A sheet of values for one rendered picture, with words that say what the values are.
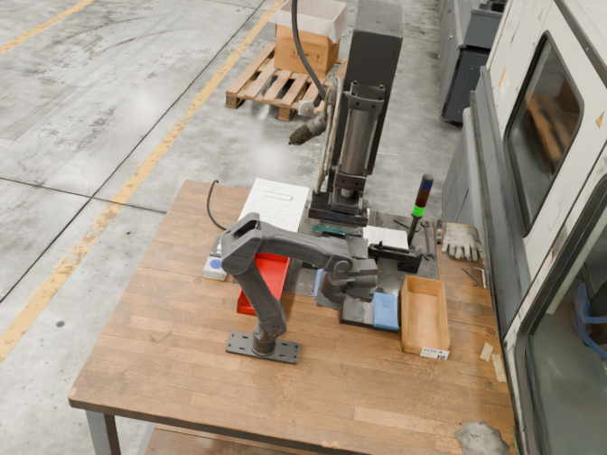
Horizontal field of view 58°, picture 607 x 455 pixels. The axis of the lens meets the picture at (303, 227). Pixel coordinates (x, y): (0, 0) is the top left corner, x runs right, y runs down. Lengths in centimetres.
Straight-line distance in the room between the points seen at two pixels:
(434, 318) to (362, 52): 81
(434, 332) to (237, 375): 60
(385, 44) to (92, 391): 113
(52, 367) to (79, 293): 45
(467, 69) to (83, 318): 335
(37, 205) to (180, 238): 186
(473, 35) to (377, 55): 313
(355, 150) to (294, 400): 68
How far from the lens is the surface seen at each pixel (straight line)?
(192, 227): 191
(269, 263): 178
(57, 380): 269
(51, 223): 347
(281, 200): 206
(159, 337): 158
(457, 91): 476
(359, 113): 148
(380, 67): 152
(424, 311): 175
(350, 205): 161
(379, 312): 167
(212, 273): 172
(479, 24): 458
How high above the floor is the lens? 211
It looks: 39 degrees down
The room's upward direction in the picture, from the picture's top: 8 degrees clockwise
